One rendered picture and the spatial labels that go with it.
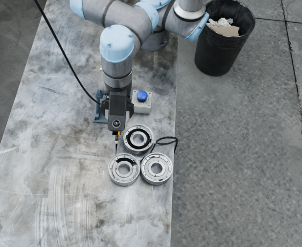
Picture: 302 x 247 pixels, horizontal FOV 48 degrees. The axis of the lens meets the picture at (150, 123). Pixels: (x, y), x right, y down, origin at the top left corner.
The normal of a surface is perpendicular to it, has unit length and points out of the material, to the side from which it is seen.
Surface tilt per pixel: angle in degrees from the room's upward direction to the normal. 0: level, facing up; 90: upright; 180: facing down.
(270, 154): 0
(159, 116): 0
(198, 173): 0
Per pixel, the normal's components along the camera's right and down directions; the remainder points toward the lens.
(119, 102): 0.04, 0.04
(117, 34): 0.07, -0.49
